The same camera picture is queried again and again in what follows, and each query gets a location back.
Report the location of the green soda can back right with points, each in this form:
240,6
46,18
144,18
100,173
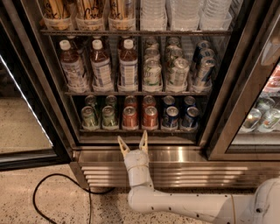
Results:
111,100

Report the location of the green soda can front left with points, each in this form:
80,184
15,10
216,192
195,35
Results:
89,118

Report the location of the open glass fridge door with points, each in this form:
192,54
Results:
28,137

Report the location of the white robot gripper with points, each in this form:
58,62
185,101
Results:
136,160

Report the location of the brown tea bottle middle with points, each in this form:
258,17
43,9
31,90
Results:
101,64

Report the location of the brown tea bottle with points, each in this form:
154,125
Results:
128,64
73,68
101,64

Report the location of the red coke can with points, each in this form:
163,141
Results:
129,117
148,100
130,101
150,117

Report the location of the brown tea bottle left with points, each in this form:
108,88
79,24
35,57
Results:
73,68

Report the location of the brown tea bottle right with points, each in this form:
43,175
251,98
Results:
128,64

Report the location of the white green can front left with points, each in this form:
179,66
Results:
151,74

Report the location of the blue silver tall can front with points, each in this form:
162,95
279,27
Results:
204,71

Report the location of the blue pepsi can front right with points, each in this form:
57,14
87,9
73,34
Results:
191,117

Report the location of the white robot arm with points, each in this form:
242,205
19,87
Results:
261,207

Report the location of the blue pepsi can back right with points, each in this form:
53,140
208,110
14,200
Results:
189,101

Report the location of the green soda can back left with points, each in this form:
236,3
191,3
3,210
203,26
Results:
91,101

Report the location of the white green can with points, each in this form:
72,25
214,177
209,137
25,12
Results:
151,74
177,72

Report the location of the blue pepsi can front left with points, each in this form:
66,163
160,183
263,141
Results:
171,116

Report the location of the white green can front right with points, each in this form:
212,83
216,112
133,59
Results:
177,72

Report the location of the green soda can front right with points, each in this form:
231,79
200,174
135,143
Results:
109,116

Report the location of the green soda can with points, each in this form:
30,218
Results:
111,100
89,118
109,116
91,101

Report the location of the blue pepsi can back left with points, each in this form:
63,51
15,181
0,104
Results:
168,101

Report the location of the blue pepsi can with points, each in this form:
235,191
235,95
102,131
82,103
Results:
191,117
168,101
189,101
171,116

